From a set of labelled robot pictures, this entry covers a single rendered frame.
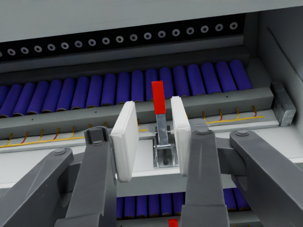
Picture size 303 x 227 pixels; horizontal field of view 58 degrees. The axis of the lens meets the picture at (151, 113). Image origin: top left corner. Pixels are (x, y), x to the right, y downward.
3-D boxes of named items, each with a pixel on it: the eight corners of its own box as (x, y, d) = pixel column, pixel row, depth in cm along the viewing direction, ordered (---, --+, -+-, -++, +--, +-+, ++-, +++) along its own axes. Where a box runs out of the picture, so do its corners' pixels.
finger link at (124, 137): (130, 183, 15) (117, 183, 15) (139, 136, 22) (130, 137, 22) (123, 132, 14) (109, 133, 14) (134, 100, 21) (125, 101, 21)
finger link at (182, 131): (176, 127, 14) (190, 125, 14) (170, 96, 21) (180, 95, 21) (181, 178, 15) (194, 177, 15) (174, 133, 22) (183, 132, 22)
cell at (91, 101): (104, 83, 42) (100, 114, 37) (92, 84, 42) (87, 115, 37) (101, 74, 40) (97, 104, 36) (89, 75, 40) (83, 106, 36)
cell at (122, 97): (130, 80, 41) (130, 111, 37) (119, 81, 42) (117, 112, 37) (129, 70, 40) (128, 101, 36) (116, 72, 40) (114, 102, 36)
